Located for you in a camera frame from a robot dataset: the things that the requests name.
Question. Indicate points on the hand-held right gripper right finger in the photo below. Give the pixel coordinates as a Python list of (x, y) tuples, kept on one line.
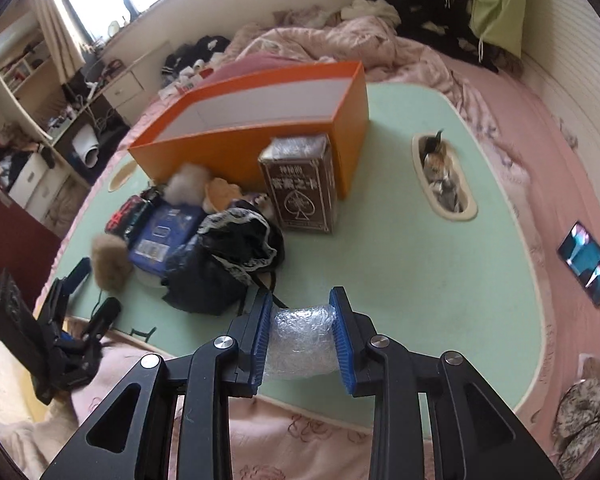
[(341, 345)]

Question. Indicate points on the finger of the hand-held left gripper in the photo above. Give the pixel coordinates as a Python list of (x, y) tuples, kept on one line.
[(75, 277), (105, 315)]

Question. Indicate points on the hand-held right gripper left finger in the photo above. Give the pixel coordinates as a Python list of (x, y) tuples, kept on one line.
[(257, 340)]

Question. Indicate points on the brown fur pom-pom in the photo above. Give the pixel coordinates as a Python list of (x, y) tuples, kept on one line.
[(111, 262)]

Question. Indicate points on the bubble wrap bundle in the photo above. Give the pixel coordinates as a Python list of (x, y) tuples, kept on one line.
[(300, 340)]

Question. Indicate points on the black and red pouch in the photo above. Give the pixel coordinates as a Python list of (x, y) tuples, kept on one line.
[(127, 215)]

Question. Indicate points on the black lace-trimmed cloth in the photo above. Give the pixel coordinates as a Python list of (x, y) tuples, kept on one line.
[(215, 265)]

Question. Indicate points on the blue packet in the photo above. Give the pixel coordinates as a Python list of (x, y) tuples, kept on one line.
[(160, 235)]

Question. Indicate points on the grey fur pom-pom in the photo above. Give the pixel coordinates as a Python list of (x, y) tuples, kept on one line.
[(187, 182)]

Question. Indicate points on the brown playing card box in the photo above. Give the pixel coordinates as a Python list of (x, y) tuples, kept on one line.
[(300, 195)]

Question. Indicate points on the tan plush cookie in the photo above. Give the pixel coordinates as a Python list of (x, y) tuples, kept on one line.
[(222, 192)]

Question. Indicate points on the orange cardboard box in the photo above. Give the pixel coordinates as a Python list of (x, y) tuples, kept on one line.
[(345, 135)]

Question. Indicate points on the green cartoon desktop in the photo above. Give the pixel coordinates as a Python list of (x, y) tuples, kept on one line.
[(430, 285)]

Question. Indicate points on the pink floral quilt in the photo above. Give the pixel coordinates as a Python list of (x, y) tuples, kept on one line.
[(290, 435)]

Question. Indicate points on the white drawer unit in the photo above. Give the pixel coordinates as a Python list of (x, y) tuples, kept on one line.
[(35, 185)]

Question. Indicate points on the white paper roll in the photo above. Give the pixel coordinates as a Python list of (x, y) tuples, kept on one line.
[(87, 147)]

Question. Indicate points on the white drawer cabinet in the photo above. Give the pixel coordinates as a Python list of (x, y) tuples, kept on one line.
[(125, 87)]

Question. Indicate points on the heap of small trinkets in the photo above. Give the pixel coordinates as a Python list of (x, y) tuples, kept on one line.
[(442, 175)]

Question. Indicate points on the white shelf unit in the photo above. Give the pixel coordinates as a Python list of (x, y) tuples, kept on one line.
[(10, 90)]

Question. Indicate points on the black and white clothes pile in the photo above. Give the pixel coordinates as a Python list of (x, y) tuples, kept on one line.
[(195, 52)]

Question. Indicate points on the beige curtain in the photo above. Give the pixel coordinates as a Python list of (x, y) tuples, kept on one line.
[(55, 20)]

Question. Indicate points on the smartphone with lit screen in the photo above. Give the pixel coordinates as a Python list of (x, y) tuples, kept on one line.
[(587, 262)]

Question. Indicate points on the maroon pillow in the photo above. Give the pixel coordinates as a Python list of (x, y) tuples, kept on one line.
[(260, 62)]

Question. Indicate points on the pink crumpled duvet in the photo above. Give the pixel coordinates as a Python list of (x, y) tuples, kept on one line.
[(370, 40)]

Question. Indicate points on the white clothes heap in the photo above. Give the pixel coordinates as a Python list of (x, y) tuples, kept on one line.
[(370, 10)]

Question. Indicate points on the light green hanging garment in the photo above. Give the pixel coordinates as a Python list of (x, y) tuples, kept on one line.
[(495, 5)]

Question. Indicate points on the white louvered wardrobe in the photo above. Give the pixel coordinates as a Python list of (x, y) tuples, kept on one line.
[(570, 35)]

